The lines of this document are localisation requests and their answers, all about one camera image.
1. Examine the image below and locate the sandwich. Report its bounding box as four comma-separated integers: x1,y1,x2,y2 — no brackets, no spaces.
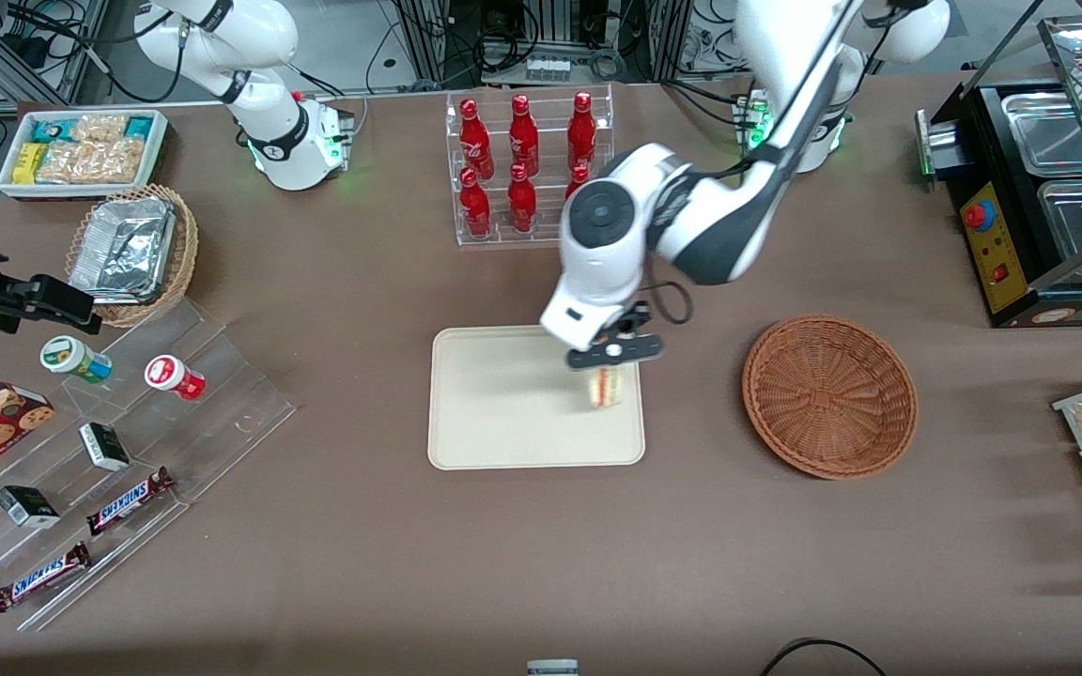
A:
585,365,626,410

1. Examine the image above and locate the beige plastic tray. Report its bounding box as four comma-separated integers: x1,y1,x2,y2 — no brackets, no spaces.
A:
427,326,646,470

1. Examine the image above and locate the light wicker basket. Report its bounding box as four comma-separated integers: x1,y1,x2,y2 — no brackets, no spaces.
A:
65,184,199,328

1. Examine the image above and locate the brown round wicker basket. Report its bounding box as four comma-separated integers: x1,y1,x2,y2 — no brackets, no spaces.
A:
742,315,919,481

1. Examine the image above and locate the green lidded sunflower jar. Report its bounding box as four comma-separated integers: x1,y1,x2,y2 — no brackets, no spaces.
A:
40,336,114,385

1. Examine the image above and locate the aluminium foil container stack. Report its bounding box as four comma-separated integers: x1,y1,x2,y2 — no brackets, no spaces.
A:
69,196,178,304

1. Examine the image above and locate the clear acrylic bottle rack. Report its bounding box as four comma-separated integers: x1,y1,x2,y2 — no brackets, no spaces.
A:
445,84,616,249

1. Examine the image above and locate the red lidded small jar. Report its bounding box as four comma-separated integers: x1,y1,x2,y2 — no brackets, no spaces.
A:
145,355,207,402

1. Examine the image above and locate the yellow snack packet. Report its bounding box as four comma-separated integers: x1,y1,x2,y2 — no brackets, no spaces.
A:
12,142,50,185

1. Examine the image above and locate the clear cracker snack bag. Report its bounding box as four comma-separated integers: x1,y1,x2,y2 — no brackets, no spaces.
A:
38,115,153,185

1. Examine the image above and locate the small dark green box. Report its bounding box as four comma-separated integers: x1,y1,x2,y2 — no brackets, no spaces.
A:
0,485,61,529
79,422,131,472

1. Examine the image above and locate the white plastic snack bin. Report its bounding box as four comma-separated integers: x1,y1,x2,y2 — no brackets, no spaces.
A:
0,109,170,202

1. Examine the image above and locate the clear acrylic stepped display stand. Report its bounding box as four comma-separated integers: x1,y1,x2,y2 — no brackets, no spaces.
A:
0,296,298,632

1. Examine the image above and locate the Snickers chocolate bar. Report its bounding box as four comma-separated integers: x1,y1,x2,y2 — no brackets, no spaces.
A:
0,543,92,613
86,467,175,536

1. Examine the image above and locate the black food warmer appliance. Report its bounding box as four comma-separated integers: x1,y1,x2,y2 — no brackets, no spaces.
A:
914,14,1082,329

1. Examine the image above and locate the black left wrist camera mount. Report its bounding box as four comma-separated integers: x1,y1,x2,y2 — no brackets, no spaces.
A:
610,301,653,340

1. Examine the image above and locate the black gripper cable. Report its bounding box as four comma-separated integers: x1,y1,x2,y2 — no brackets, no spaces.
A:
646,280,694,326

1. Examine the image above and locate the black cable loop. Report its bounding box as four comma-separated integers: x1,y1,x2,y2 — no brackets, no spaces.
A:
760,638,888,676

